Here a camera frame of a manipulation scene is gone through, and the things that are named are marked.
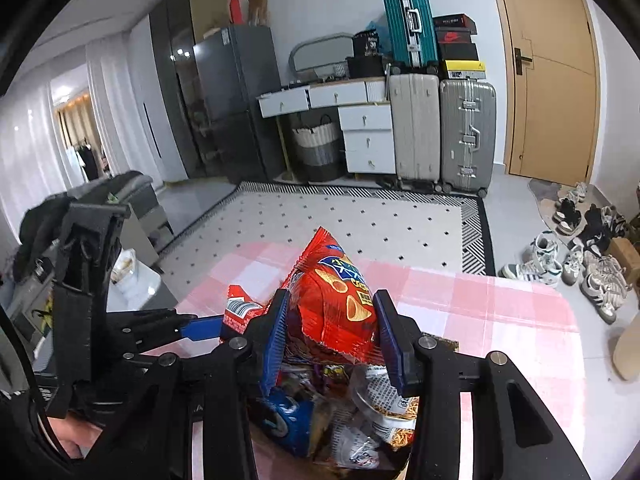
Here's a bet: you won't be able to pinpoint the woven laundry basket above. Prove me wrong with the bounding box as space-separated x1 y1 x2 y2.
291 114 343 183

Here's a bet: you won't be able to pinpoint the silver suitcase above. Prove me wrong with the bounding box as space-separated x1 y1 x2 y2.
439 77 497 198

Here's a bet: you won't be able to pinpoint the grey arched mirror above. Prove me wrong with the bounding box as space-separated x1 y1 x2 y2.
290 31 355 73

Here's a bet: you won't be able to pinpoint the grey fabric seat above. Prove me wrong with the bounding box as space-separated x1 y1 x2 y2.
67 170 175 256

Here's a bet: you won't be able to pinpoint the small red snack packet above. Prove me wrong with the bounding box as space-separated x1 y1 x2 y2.
220 284 266 336

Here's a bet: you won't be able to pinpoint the dark cloth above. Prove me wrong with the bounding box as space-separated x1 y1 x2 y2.
12 192 71 283

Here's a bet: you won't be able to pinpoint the flat black box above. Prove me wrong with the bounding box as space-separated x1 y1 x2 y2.
346 55 388 80

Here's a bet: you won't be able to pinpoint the beige suitcase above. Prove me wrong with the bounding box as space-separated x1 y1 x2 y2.
387 72 442 191

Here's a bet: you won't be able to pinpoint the pile of loose sneakers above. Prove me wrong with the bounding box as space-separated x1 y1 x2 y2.
500 182 633 326

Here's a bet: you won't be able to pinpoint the blue cookie packet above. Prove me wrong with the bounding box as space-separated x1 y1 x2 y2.
255 390 321 456

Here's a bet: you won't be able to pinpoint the white desk with drawers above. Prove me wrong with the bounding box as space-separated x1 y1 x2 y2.
256 79 398 176

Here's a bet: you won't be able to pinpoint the white curtain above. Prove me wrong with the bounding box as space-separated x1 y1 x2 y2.
85 35 146 186

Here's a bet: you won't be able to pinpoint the wooden-handled broom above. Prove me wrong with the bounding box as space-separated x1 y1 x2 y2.
276 115 297 181

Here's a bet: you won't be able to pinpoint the person's left hand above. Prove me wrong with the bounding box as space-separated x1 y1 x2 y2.
47 417 107 462

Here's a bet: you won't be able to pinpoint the plain black shoebox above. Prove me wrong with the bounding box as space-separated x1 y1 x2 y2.
437 42 478 61

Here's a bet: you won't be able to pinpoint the brown paper bag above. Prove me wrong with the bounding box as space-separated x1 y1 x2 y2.
246 0 271 27

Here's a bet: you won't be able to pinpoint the hanging dark clothes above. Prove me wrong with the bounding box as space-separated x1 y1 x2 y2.
75 142 103 183

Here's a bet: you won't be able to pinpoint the pink checkered tablecloth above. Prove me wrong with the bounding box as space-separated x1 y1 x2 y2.
172 240 588 480

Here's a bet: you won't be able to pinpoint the black round gift box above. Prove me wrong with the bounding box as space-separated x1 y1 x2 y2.
351 30 383 58

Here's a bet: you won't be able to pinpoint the teal suitcase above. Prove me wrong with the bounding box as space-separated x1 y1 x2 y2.
381 0 441 68

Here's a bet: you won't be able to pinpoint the cream trash bin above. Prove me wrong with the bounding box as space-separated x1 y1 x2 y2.
612 327 640 383

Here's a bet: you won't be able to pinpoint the black shoebox with red stripe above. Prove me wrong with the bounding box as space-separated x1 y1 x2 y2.
432 14 476 31

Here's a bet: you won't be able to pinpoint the grey refrigerator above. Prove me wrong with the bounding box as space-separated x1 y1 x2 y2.
192 25 286 183

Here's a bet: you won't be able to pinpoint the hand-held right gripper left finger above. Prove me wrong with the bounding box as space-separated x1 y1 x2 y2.
95 288 293 480

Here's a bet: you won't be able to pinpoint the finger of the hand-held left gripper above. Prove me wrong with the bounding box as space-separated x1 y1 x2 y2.
106 309 224 354
122 347 167 365

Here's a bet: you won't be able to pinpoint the small brown cardboard box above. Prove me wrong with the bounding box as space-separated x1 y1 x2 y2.
610 237 640 286

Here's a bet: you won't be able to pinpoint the tan wooden door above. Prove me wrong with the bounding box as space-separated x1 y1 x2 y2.
484 0 601 188

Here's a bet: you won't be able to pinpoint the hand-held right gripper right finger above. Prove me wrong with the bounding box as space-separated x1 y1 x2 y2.
373 287 592 480

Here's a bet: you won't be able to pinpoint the grey doormat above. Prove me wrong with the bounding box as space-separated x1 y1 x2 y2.
528 178 591 233

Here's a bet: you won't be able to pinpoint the dark glass cabinet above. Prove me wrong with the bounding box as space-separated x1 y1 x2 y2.
149 0 228 183

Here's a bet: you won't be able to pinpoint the white cabinet with black handle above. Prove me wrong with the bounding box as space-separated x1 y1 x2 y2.
127 15 188 188

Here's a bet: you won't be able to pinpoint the dotted rug with striped border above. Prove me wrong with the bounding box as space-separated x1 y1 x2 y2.
160 180 496 278

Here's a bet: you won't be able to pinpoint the red triangular chips bag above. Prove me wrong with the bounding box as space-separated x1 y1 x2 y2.
277 226 381 366

